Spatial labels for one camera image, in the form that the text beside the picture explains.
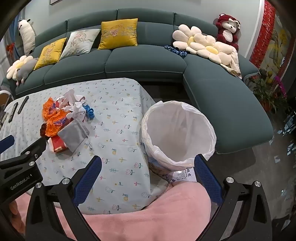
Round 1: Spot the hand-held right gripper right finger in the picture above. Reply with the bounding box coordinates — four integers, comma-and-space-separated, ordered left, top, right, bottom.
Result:
194, 153, 273, 241

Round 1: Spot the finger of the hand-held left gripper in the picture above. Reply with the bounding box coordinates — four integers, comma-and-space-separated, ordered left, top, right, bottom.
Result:
0, 138, 48, 171
0, 136, 15, 154

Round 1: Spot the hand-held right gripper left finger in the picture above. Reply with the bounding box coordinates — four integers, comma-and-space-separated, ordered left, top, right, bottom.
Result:
25, 156, 102, 241

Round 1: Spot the red box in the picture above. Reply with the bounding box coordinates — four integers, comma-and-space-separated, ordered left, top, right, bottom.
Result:
50, 136, 70, 153

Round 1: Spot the grey drawstring pouch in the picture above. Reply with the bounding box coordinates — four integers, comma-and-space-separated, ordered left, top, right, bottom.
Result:
57, 119, 92, 153

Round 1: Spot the trash bin with white liner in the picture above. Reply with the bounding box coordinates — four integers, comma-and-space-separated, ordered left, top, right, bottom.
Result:
141, 100, 217, 179

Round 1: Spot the blue curled ribbon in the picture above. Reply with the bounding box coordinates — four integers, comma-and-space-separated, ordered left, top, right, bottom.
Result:
83, 105, 96, 121

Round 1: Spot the white printed sheet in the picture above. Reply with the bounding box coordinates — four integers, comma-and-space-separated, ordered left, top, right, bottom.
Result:
172, 168, 197, 183

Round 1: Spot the white framed chair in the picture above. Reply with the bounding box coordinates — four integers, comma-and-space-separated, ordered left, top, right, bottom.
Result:
0, 91, 12, 107

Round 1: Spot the floral tablecloth table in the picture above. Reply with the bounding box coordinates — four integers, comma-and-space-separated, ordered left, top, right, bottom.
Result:
0, 77, 170, 215

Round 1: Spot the person's pink fleece garment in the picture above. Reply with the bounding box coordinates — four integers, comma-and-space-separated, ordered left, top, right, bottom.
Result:
14, 181, 212, 241

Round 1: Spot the small cream flower cushion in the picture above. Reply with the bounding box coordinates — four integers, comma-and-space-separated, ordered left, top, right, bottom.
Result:
6, 55, 34, 80

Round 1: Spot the small yellow embroidered cushion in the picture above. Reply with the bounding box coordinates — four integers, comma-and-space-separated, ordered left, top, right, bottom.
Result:
34, 37, 67, 70

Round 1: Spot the potted green plant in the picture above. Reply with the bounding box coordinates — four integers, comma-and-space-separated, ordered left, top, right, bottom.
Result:
251, 74, 281, 113

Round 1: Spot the blue curtain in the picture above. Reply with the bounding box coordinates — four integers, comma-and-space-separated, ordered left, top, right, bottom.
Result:
9, 19, 22, 58

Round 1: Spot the white bear plush pillow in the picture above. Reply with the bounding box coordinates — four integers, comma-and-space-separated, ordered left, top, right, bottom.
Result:
18, 19, 36, 56

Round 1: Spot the pale floral cushion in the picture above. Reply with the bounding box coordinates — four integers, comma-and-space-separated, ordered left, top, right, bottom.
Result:
60, 29, 101, 60

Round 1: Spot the cream blanket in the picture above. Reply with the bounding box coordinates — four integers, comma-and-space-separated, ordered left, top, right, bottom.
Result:
220, 50, 242, 79

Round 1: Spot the pink orchid plant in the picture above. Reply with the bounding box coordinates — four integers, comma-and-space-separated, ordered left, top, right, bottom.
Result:
274, 76, 289, 99

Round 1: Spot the teal fabric sofa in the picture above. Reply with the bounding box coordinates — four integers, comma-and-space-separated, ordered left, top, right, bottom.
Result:
2, 9, 274, 154

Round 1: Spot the blue knitted cloth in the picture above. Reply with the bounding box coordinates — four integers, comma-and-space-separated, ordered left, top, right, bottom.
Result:
165, 45, 188, 57

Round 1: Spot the large yellow embroidered cushion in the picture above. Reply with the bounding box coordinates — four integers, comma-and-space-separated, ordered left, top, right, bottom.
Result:
97, 19, 138, 50

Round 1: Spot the red bear plush toy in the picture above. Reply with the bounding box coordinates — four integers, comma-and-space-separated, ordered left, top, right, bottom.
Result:
216, 13, 241, 50

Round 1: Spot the yellow floral wall painting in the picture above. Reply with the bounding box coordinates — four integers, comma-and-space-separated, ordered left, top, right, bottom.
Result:
266, 23, 295, 79

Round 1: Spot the red patterned wall hanging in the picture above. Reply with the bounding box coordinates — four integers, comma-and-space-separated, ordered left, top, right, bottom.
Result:
248, 1, 277, 67

